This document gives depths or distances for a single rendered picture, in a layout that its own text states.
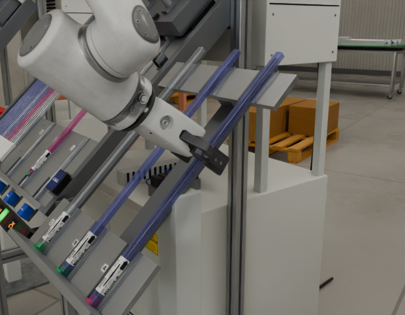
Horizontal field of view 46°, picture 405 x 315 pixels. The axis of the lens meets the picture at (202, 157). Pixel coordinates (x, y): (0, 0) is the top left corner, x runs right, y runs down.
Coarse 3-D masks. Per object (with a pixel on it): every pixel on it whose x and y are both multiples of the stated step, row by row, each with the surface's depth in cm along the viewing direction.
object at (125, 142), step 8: (200, 48) 98; (192, 56) 97; (200, 56) 98; (184, 64) 97; (192, 64) 97; (184, 72) 96; (176, 80) 95; (168, 88) 95; (160, 96) 94; (128, 136) 92; (120, 144) 91; (128, 144) 92; (112, 152) 91; (120, 152) 91; (112, 160) 90; (104, 168) 89; (96, 176) 89; (88, 184) 89; (80, 192) 88; (88, 192) 88; (72, 200) 88; (80, 200) 88; (72, 208) 87; (40, 240) 86; (40, 248) 85
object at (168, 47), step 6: (162, 36) 128; (180, 36) 122; (186, 36) 120; (162, 42) 125; (168, 42) 123; (174, 42) 121; (180, 42) 119; (162, 48) 123; (168, 48) 121; (174, 48) 119; (168, 54) 119; (144, 66) 122; (150, 66) 120; (156, 66) 119; (144, 72) 119; (150, 72) 118; (156, 72) 116; (150, 78) 116
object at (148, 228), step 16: (272, 64) 80; (256, 80) 80; (240, 112) 78; (224, 128) 76; (192, 176) 74; (176, 192) 73; (160, 208) 73; (144, 224) 72; (144, 240) 71; (128, 256) 70; (96, 304) 68
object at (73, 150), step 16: (32, 128) 139; (48, 128) 132; (64, 128) 126; (32, 144) 131; (48, 144) 126; (64, 144) 120; (80, 144) 115; (96, 144) 111; (16, 160) 129; (32, 160) 125; (48, 160) 120; (64, 160) 115; (80, 160) 110; (16, 176) 124; (32, 176) 119; (48, 176) 114; (32, 192) 114; (48, 192) 109
